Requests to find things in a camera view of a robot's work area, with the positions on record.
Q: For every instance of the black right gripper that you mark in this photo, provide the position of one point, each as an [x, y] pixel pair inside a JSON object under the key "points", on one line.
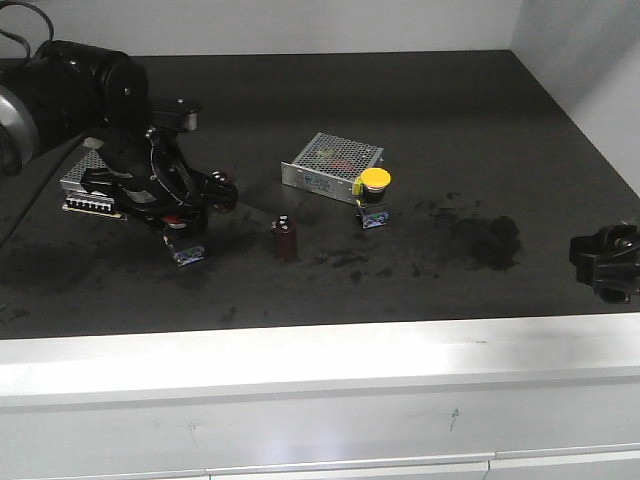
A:
{"points": [[608, 262]]}

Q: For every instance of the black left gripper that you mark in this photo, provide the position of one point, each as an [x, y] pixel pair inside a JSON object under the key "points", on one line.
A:
{"points": [[145, 167]]}

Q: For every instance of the red mushroom push button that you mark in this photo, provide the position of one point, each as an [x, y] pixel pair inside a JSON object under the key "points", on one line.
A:
{"points": [[182, 236]]}

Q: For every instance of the yellow mushroom push button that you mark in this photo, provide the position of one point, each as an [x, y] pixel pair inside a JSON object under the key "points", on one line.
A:
{"points": [[369, 191]]}

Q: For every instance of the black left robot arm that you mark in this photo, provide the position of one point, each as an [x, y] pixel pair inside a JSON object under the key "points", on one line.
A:
{"points": [[70, 89]]}

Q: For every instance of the rear dark red capacitor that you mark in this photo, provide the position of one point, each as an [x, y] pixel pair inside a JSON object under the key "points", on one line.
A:
{"points": [[223, 192]]}

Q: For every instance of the dark red capacitor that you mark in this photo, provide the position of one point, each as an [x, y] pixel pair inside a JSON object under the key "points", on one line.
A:
{"points": [[223, 192], [284, 231]]}

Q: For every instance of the left mesh power supply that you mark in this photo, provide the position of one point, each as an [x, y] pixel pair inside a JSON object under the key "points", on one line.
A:
{"points": [[77, 199]]}

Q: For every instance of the mesh power supply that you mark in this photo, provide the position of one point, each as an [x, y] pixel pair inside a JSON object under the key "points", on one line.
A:
{"points": [[77, 199], [330, 166]]}

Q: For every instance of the front dark red capacitor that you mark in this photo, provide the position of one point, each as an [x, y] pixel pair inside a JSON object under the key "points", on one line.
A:
{"points": [[284, 231]]}

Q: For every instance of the right mesh power supply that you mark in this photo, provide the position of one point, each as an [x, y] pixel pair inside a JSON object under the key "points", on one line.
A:
{"points": [[330, 166]]}

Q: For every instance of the white shelf front rail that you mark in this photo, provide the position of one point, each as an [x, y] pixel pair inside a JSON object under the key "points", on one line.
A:
{"points": [[522, 398]]}

